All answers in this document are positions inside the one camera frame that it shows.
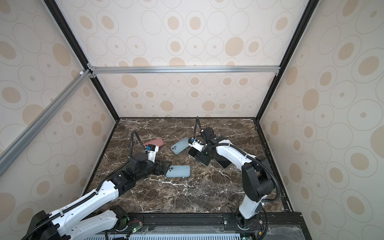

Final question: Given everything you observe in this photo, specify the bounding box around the black corner frame post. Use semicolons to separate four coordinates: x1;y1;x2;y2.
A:
256;0;319;123
43;0;120;122

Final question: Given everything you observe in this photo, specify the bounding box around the aluminium rail left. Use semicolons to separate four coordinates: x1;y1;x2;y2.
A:
1;69;91;175

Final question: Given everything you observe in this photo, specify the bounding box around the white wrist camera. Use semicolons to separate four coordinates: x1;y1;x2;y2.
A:
145;144;159;163
188;138;205;152

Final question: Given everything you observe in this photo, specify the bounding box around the black phone white edge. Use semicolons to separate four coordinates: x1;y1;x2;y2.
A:
214;155;232;169

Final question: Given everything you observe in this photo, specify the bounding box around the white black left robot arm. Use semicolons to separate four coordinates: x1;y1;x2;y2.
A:
23;153;172;240

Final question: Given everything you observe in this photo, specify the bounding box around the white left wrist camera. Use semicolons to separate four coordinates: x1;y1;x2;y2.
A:
145;144;159;163

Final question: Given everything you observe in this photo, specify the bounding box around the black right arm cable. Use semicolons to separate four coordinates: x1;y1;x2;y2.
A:
192;116;281;203

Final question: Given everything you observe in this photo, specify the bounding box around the pink phone case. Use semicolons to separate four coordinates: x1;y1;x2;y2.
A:
144;138;165;148

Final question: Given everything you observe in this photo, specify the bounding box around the aluminium rail back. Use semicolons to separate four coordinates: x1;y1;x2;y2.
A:
91;66;280;74

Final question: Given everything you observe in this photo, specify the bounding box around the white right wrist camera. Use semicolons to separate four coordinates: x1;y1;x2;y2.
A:
188;138;205;152

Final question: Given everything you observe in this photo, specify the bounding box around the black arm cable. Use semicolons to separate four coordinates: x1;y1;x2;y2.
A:
192;116;281;203
20;130;151;240

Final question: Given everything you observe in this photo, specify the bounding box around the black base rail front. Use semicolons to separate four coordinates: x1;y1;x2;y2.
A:
101;213;311;240

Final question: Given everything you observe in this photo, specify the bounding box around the black corner frame post left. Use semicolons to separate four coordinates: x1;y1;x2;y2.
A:
43;0;120;122

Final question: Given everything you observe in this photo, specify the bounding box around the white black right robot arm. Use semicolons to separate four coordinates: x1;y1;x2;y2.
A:
188;128;281;221

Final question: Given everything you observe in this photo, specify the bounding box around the black corner frame post right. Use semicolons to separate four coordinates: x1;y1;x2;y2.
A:
256;0;319;123

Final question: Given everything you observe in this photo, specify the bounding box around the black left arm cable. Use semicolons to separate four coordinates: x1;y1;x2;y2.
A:
20;130;151;240

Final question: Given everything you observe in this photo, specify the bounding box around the black phone silver edge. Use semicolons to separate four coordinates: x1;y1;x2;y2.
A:
188;147;199;158

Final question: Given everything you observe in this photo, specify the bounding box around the light blue phone case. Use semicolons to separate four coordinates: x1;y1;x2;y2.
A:
166;166;191;178
171;138;190;155

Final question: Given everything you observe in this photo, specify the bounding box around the aluminium rail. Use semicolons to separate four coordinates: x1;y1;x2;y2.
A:
1;69;91;175
91;66;280;74

